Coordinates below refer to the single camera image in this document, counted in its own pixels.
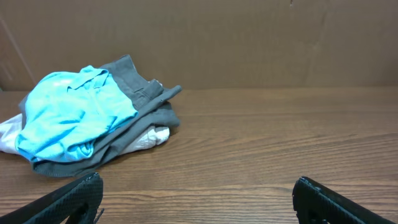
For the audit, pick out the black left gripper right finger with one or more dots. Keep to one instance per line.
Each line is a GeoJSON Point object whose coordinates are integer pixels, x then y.
{"type": "Point", "coordinates": [316, 204]}

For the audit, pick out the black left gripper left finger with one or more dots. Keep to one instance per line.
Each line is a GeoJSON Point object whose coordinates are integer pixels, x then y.
{"type": "Point", "coordinates": [74, 203]}

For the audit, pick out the light blue folded shirt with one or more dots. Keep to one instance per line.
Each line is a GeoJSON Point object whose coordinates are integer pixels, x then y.
{"type": "Point", "coordinates": [67, 112]}

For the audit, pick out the grey folded garment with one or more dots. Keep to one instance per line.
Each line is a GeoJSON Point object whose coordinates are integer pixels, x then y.
{"type": "Point", "coordinates": [150, 98]}

